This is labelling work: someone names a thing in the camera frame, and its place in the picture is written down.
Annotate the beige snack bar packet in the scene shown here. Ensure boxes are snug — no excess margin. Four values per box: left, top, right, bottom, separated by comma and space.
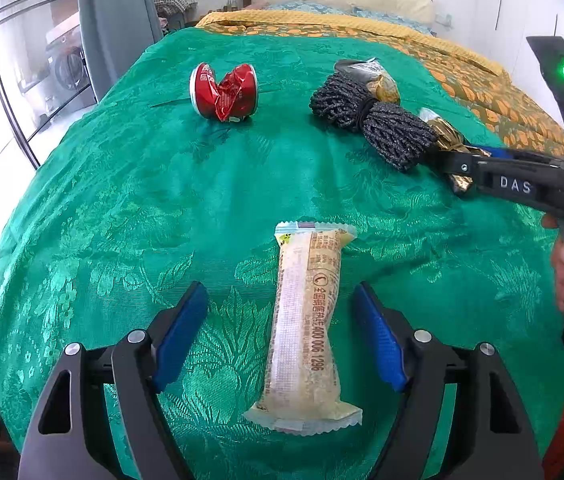
243, 220, 364, 435

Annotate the gold foil wrapper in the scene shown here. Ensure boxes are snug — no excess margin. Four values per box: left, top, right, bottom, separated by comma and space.
419, 107, 493, 196

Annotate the green floral tablecloth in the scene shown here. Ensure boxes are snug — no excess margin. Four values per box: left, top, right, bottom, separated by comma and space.
0, 27, 564, 480

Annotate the dark rope bundle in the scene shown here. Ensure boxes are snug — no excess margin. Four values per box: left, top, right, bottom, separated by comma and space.
309, 72, 440, 171

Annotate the dark snack packet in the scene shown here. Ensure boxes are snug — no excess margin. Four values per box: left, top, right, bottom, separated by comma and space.
334, 57, 402, 106

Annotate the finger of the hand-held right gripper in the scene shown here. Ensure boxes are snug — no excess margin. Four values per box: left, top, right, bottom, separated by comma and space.
432, 151, 479, 197
479, 146, 564, 164

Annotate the crushed red can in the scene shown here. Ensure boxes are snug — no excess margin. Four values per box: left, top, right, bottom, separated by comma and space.
189, 62, 259, 122

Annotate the teal patterned pillow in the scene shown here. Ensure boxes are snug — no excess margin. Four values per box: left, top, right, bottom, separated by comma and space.
264, 0, 363, 14
352, 7, 433, 36

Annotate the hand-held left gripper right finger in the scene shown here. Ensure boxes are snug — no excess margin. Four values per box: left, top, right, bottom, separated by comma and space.
352, 282, 545, 480

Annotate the yellow blanket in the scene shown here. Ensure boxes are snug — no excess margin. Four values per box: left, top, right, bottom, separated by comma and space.
196, 9, 510, 81

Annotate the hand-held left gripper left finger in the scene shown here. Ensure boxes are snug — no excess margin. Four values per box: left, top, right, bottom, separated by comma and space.
17, 281, 210, 480

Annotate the grey washing machine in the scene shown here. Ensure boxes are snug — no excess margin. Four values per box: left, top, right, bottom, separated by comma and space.
44, 42, 88, 93

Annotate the glass sliding door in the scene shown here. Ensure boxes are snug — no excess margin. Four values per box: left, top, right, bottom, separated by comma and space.
0, 0, 98, 168

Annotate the grey blue curtain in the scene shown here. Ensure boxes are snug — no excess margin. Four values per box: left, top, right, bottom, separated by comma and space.
78, 0, 165, 106

